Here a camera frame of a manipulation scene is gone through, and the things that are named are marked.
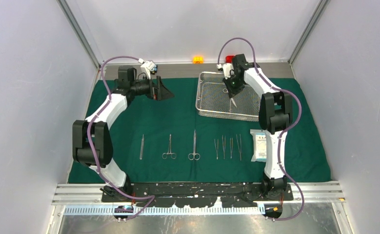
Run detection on steel surgical forceps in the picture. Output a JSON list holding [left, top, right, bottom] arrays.
[[213, 139, 220, 160]]

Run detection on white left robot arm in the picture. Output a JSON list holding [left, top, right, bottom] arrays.
[[72, 65, 174, 202]]

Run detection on green surgical drape cloth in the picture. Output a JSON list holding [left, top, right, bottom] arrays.
[[68, 76, 332, 184]]

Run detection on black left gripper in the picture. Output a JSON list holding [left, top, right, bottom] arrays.
[[130, 74, 174, 101]]

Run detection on white sterile packet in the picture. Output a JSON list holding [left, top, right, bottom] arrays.
[[250, 129, 267, 162]]

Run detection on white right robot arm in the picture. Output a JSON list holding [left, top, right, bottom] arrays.
[[217, 54, 293, 200]]

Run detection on steel ring-handled hemostat clamp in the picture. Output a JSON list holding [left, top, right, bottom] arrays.
[[161, 134, 177, 159]]

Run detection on metal mesh instrument tray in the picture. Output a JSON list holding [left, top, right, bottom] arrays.
[[196, 72, 260, 122]]

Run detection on red toy block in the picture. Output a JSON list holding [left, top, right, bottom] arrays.
[[225, 55, 234, 63]]

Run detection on steel needle holder clamp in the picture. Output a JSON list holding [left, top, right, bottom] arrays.
[[229, 137, 234, 159]]

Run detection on long steel probe rod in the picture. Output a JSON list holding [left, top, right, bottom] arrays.
[[139, 134, 145, 160]]

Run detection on small steel scissors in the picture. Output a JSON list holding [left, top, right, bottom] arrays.
[[228, 93, 237, 107]]

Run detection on steel ring-handled scissors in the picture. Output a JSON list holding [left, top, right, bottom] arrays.
[[188, 130, 200, 160]]

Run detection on yellow toy block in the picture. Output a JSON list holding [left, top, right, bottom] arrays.
[[192, 56, 204, 64]]

